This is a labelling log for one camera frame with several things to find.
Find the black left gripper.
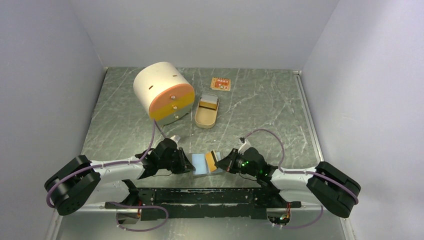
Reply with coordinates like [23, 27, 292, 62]
[158, 146, 195, 174]

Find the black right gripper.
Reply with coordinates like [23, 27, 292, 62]
[215, 148, 259, 178]

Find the gold credit card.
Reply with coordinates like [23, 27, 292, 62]
[205, 150, 218, 173]

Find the gold oval tray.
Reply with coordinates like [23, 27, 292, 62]
[194, 104, 219, 129]

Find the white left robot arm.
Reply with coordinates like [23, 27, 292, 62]
[44, 138, 196, 216]

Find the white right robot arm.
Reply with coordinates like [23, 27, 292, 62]
[214, 147, 361, 218]

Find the cream cylindrical drawer box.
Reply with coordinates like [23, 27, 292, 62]
[133, 61, 195, 125]

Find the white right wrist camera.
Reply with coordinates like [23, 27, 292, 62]
[238, 137, 251, 152]

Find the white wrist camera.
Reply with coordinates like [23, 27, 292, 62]
[238, 137, 251, 152]
[169, 134, 181, 144]

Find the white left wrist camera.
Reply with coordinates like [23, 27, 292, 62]
[169, 134, 181, 144]

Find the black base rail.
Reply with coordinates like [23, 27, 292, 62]
[104, 187, 301, 221]

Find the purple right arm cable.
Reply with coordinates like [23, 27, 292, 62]
[241, 128, 360, 206]

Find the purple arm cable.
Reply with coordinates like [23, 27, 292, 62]
[241, 128, 360, 206]
[45, 119, 170, 209]

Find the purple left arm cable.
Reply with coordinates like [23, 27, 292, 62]
[45, 119, 170, 209]

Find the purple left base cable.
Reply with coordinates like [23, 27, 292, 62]
[105, 202, 170, 233]

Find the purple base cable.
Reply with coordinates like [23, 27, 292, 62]
[105, 202, 170, 233]
[269, 205, 325, 230]

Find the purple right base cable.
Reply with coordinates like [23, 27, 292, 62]
[269, 205, 325, 230]

